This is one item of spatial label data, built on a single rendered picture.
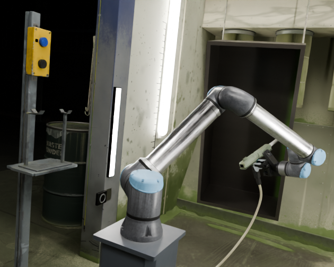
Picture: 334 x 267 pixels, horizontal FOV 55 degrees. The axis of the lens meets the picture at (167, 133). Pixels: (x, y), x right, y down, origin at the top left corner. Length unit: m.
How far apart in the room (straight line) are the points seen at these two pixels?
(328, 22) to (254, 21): 0.65
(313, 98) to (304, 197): 1.03
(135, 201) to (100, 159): 0.96
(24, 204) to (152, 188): 0.98
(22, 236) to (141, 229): 0.98
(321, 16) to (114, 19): 1.88
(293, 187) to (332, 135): 0.68
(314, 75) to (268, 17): 0.79
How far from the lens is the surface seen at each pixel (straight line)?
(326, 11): 3.33
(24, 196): 2.11
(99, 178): 2.34
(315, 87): 3.66
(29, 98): 2.00
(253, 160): 2.14
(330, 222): 3.30
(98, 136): 2.29
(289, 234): 3.28
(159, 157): 1.56
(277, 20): 3.35
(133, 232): 1.43
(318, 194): 3.36
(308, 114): 3.66
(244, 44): 2.15
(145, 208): 1.40
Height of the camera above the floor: 1.28
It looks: 7 degrees down
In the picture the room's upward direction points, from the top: 6 degrees clockwise
